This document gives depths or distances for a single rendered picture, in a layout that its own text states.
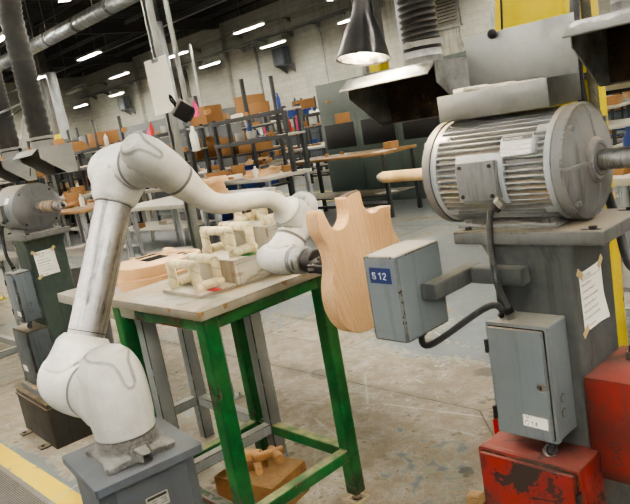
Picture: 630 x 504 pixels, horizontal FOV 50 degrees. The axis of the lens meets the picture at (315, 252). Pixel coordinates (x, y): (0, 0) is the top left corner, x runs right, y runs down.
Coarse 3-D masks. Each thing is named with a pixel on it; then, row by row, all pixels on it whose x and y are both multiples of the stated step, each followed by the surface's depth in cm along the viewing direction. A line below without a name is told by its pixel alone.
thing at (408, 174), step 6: (420, 168) 178; (384, 174) 186; (390, 174) 184; (396, 174) 182; (402, 174) 181; (408, 174) 179; (414, 174) 178; (420, 174) 176; (384, 180) 186; (390, 180) 185; (396, 180) 183; (402, 180) 182; (408, 180) 181; (414, 180) 180
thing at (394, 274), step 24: (408, 240) 161; (432, 240) 156; (384, 264) 148; (408, 264) 148; (432, 264) 154; (384, 288) 150; (408, 288) 149; (384, 312) 152; (408, 312) 149; (432, 312) 155; (480, 312) 153; (384, 336) 154; (408, 336) 149
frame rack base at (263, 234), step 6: (252, 222) 257; (258, 222) 254; (258, 228) 241; (264, 228) 239; (270, 228) 239; (276, 228) 241; (234, 234) 254; (240, 234) 251; (258, 234) 242; (264, 234) 239; (270, 234) 239; (240, 240) 252; (258, 240) 243; (264, 240) 240; (270, 240) 239; (258, 246) 244
